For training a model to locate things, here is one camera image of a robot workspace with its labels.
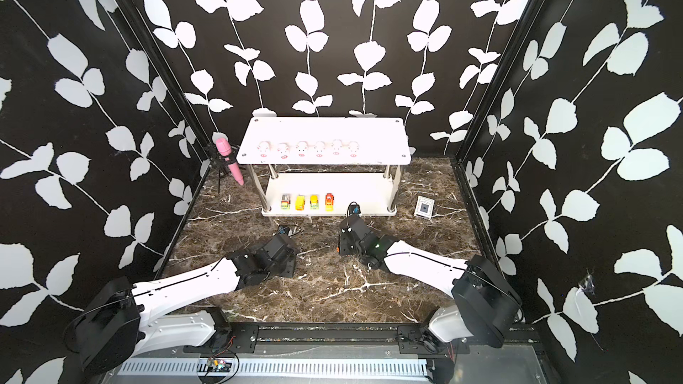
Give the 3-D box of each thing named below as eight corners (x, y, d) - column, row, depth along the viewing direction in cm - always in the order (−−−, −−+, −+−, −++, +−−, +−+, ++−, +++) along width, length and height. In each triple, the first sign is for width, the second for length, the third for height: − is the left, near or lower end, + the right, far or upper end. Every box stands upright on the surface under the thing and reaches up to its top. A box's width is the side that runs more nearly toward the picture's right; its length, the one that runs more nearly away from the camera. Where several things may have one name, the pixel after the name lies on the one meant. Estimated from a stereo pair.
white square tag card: (413, 215, 104) (414, 211, 102) (417, 198, 109) (418, 195, 107) (431, 220, 102) (432, 216, 100) (433, 203, 107) (435, 200, 106)
